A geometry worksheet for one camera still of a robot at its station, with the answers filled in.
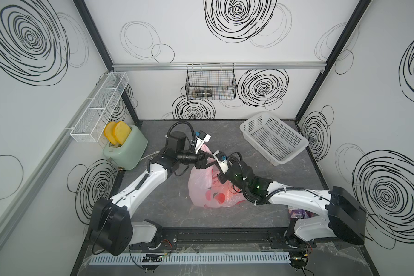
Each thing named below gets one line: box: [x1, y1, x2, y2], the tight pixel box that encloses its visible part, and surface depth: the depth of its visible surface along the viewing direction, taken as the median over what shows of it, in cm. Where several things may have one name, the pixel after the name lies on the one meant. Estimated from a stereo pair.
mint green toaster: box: [102, 124, 148, 171], surface depth 91 cm
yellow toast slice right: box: [112, 120, 132, 146], surface depth 90 cm
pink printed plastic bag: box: [188, 143, 246, 209], surface depth 77 cm
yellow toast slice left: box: [103, 121, 118, 146], surface depth 89 cm
